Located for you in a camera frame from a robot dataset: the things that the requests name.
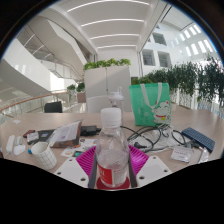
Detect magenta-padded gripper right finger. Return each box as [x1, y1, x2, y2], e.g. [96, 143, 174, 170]
[127, 144, 174, 189]

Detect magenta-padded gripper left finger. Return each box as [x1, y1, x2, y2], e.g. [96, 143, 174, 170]
[54, 146, 99, 190]

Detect clear red-labelled water bottle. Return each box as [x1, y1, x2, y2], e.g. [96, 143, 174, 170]
[94, 107, 131, 188]

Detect white grid-pattern mug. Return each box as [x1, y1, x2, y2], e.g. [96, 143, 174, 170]
[30, 141, 58, 172]

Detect colourful sticker sheet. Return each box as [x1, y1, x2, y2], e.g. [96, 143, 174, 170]
[60, 138, 99, 158]

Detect white flat packet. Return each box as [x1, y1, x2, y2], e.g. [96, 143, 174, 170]
[170, 146, 194, 163]

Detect brown booklet with papers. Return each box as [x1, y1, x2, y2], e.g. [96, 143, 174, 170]
[49, 119, 84, 149]

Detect black power adapter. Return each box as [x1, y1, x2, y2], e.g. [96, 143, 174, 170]
[79, 125, 98, 136]

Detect black notebook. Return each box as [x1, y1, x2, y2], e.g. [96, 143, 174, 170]
[28, 129, 56, 145]

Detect white card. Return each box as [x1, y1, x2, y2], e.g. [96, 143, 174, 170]
[26, 131, 40, 144]

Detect clear plastic packet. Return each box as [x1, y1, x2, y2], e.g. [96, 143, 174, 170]
[197, 147, 211, 164]

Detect white computer mouse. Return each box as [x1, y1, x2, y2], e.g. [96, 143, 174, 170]
[13, 144, 27, 156]

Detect small red-black case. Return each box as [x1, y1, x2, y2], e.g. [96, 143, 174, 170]
[22, 129, 36, 139]

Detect small white round device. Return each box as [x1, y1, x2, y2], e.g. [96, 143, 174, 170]
[14, 135, 24, 147]

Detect black chair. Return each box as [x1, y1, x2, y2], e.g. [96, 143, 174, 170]
[43, 100, 64, 114]

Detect white power strip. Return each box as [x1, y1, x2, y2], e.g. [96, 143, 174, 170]
[5, 134, 16, 154]

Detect green cat-print tote bag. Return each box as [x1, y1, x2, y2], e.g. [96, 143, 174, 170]
[128, 82, 173, 128]

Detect white chair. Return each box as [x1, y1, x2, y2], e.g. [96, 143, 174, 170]
[85, 95, 111, 113]

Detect clear white-lidded sports bottle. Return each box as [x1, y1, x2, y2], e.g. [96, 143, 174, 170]
[108, 87, 125, 116]

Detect glass railing with wooden handrail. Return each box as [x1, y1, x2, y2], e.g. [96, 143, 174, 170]
[0, 89, 69, 118]

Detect green plants in brown planter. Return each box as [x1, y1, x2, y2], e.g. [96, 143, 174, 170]
[66, 82, 87, 104]

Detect white cabinet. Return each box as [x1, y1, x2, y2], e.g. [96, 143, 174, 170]
[83, 65, 132, 113]

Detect row of green hedge plants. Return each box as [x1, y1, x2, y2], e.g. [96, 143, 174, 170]
[130, 53, 224, 111]

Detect green plants atop cabinet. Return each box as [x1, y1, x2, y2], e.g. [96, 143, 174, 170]
[83, 58, 132, 72]

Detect ceiling strip lights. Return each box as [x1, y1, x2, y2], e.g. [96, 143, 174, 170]
[66, 0, 151, 50]

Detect tangled black cables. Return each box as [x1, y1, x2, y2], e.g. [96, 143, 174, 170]
[96, 123, 188, 153]

